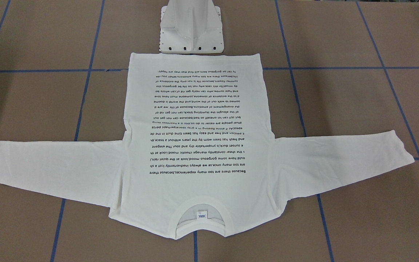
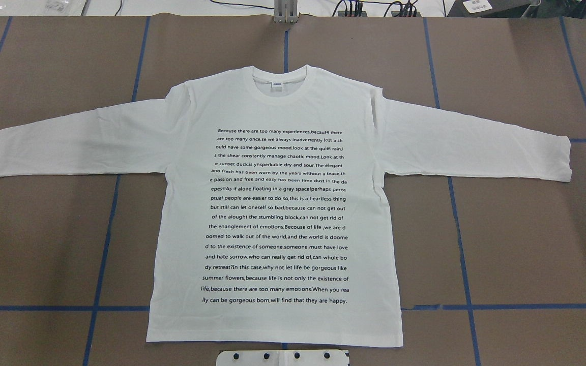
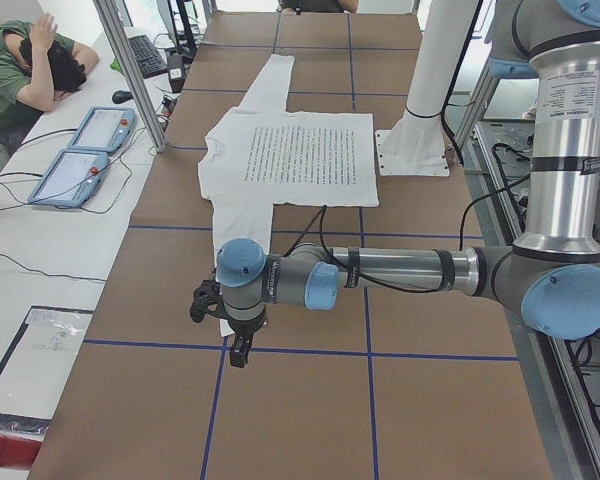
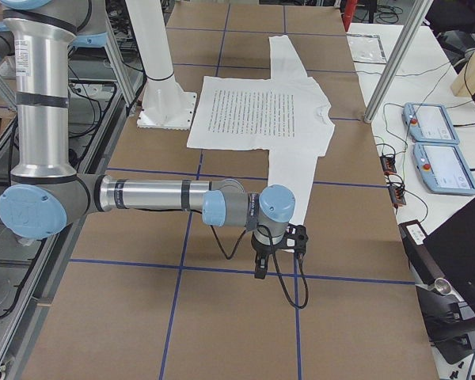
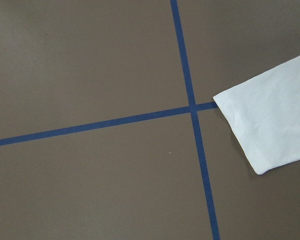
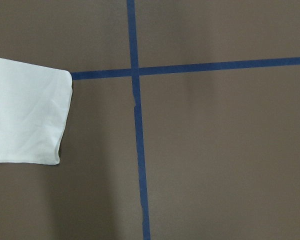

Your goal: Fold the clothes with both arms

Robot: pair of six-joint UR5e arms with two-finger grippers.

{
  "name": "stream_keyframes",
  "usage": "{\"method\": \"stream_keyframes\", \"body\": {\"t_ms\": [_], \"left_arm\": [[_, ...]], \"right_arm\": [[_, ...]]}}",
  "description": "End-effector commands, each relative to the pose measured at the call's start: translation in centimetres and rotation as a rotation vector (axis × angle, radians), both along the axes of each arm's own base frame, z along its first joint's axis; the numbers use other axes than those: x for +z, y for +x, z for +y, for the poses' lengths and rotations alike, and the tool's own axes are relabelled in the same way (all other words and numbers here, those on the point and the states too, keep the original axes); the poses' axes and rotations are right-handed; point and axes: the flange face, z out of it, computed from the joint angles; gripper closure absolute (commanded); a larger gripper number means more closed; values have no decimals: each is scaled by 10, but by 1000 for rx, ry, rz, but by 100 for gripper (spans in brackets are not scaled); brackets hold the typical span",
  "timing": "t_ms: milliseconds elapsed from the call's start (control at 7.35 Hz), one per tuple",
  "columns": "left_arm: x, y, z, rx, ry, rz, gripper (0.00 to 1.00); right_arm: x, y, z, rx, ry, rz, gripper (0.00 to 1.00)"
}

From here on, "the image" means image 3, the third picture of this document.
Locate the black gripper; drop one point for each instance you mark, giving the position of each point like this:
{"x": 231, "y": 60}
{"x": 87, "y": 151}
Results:
{"x": 243, "y": 328}

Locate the white long-sleeve printed shirt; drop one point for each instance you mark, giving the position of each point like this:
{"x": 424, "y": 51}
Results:
{"x": 259, "y": 156}

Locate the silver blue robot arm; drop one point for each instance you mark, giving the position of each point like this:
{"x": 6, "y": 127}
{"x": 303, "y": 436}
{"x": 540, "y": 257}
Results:
{"x": 549, "y": 275}

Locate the clear plastic document sleeve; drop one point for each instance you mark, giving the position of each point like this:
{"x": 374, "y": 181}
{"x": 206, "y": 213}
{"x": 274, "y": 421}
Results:
{"x": 37, "y": 363}

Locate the lower blue teach pendant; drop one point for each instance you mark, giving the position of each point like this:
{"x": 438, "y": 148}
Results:
{"x": 71, "y": 179}

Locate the blue teach pendant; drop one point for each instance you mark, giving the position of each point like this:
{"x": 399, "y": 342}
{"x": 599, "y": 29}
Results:
{"x": 104, "y": 129}
{"x": 71, "y": 179}

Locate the upper blue teach pendant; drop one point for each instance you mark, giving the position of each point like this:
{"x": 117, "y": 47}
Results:
{"x": 104, "y": 129}

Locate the red cylindrical object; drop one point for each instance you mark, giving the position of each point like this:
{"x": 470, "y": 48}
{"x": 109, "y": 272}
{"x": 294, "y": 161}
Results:
{"x": 18, "y": 452}

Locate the black computer mouse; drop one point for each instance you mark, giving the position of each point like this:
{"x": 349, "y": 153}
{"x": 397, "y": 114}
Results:
{"x": 121, "y": 96}

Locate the black computer keyboard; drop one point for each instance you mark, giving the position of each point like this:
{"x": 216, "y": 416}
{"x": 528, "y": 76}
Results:
{"x": 148, "y": 58}

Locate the person in green shirt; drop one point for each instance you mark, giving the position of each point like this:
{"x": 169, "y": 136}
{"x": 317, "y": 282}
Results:
{"x": 38, "y": 68}

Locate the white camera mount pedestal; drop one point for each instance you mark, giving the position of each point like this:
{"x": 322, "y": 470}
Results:
{"x": 415, "y": 146}

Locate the aluminium frame post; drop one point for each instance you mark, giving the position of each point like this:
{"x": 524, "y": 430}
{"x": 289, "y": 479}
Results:
{"x": 115, "y": 33}

